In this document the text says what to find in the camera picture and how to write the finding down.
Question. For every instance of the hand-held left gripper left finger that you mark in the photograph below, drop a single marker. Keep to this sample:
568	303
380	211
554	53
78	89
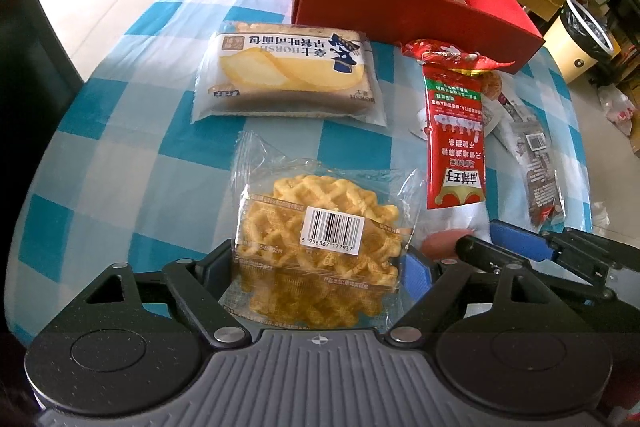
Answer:
220	268

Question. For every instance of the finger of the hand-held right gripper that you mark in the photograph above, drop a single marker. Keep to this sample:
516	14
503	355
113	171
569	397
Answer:
520	240
475	251

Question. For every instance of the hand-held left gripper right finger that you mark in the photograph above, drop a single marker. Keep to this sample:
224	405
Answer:
418	275

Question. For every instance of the clear round cookie packet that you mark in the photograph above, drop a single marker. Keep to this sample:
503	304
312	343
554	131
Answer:
532	157

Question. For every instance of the clear waffle packet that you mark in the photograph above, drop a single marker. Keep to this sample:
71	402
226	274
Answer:
310	237

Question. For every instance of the red sausage packet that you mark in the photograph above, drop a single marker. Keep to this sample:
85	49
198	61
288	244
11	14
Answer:
456	142

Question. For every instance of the red gummy candy packet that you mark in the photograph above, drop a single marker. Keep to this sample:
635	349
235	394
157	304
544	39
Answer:
450	54

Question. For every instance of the white sliced bread packet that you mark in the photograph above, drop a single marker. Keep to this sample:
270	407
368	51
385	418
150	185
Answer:
287	74

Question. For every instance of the white red plastic bag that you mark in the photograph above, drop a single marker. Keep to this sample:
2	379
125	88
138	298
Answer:
620	109

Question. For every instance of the blue white checkered tablecloth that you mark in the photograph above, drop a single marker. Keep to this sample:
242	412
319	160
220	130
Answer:
125	147

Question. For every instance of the cream round trash bin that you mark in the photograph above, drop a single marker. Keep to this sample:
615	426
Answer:
580	42

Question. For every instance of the black chair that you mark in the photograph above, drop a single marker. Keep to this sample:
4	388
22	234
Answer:
35	72

